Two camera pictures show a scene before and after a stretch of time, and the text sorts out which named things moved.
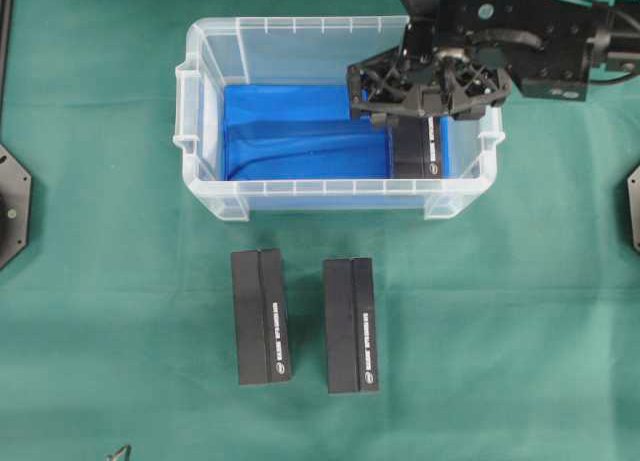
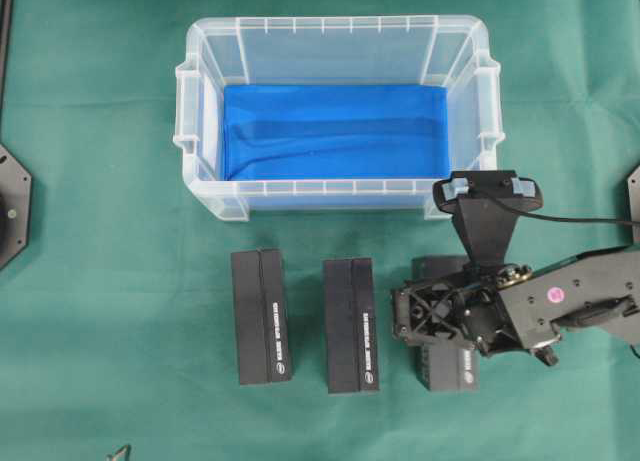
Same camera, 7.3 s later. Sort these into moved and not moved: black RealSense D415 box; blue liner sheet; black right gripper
Moved: black right gripper
Not moved: blue liner sheet; black RealSense D415 box
